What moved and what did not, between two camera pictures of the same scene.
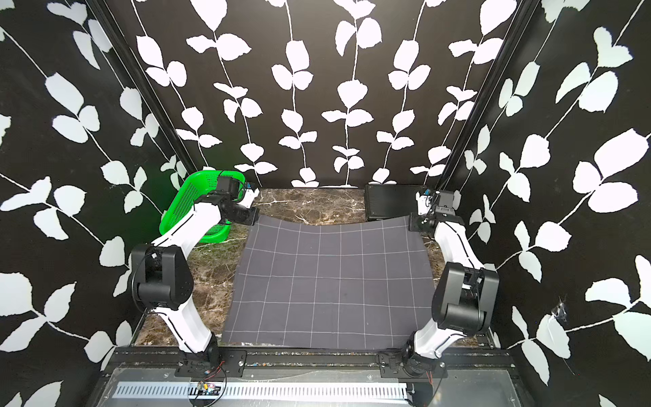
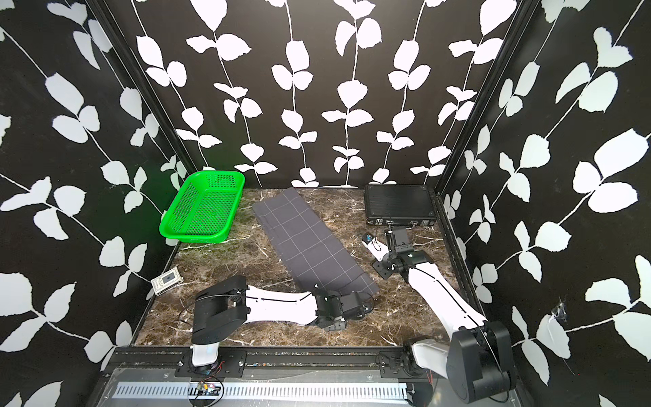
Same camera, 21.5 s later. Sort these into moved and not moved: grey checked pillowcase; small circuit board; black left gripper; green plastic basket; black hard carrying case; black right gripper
Moved: black right gripper; black left gripper; grey checked pillowcase
Not moved: green plastic basket; small circuit board; black hard carrying case
